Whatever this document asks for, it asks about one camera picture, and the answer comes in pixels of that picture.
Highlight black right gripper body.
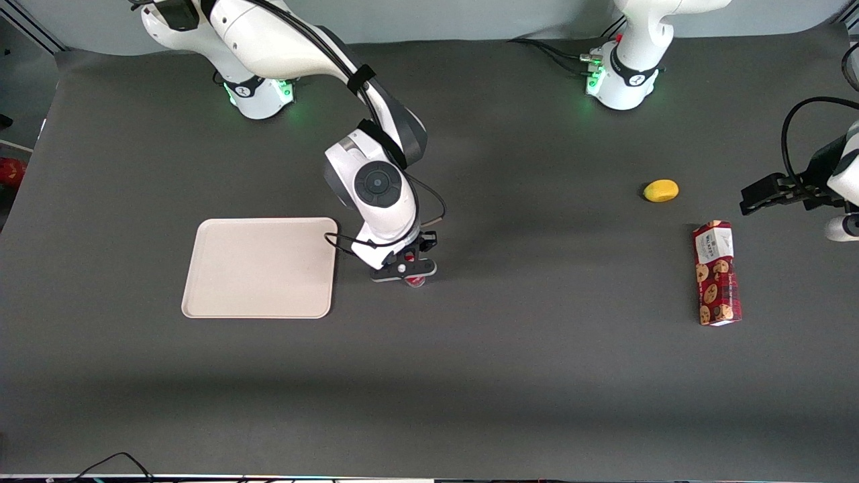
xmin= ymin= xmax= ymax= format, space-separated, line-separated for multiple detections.
xmin=400 ymin=231 xmax=438 ymax=266

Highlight red soda can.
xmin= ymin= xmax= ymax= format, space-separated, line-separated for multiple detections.
xmin=401 ymin=254 xmax=427 ymax=290

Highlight beige plastic tray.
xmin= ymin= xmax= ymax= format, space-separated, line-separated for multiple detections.
xmin=181 ymin=217 xmax=338 ymax=319

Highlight red tartan cookie box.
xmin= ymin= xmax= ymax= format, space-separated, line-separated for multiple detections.
xmin=693 ymin=220 xmax=744 ymax=327

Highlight yellow lemon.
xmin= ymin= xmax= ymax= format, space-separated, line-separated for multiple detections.
xmin=643 ymin=179 xmax=680 ymax=203

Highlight dark grey table cover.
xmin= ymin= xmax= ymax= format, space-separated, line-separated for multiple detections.
xmin=0 ymin=25 xmax=859 ymax=480

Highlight red object beside table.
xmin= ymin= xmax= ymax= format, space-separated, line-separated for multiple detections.
xmin=0 ymin=158 xmax=28 ymax=189

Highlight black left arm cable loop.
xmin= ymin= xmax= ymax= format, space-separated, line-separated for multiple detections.
xmin=780 ymin=96 xmax=859 ymax=202

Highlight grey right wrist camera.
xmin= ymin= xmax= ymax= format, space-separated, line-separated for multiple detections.
xmin=370 ymin=259 xmax=438 ymax=283

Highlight black left arm base cables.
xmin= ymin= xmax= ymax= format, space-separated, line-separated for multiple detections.
xmin=508 ymin=37 xmax=601 ymax=76

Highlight black cable at table edge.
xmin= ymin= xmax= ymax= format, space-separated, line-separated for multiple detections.
xmin=67 ymin=451 xmax=155 ymax=483

